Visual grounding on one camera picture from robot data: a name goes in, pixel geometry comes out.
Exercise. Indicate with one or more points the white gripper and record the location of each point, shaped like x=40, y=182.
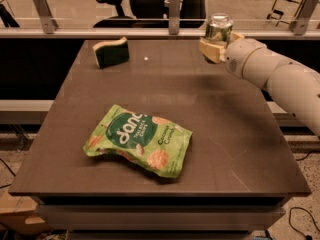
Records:
x=237, y=58

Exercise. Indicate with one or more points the green soda can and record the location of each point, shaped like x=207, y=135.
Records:
x=218, y=29

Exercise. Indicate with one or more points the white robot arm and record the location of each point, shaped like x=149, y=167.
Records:
x=292, y=86

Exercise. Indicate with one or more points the wooden stool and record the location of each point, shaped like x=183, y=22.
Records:
x=284, y=11

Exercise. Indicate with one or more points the black office chair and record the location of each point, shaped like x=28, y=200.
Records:
x=153, y=14

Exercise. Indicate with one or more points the green rice chips bag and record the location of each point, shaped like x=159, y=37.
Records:
x=154, y=143

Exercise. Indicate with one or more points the green yellow sponge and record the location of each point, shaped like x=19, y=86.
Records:
x=112, y=52

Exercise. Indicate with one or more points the cardboard box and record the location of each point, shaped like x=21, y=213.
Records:
x=19, y=214

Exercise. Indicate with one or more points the middle metal rail bracket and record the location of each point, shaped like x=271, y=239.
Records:
x=174, y=17

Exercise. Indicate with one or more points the metal rail bracket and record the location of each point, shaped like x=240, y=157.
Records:
x=300, y=24
x=48, y=23
x=174, y=17

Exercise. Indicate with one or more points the right metal rail bracket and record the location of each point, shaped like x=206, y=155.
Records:
x=300, y=24

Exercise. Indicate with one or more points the left metal rail bracket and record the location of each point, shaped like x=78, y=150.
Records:
x=48, y=23

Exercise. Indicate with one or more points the horizontal metal rail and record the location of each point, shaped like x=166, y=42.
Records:
x=145, y=33

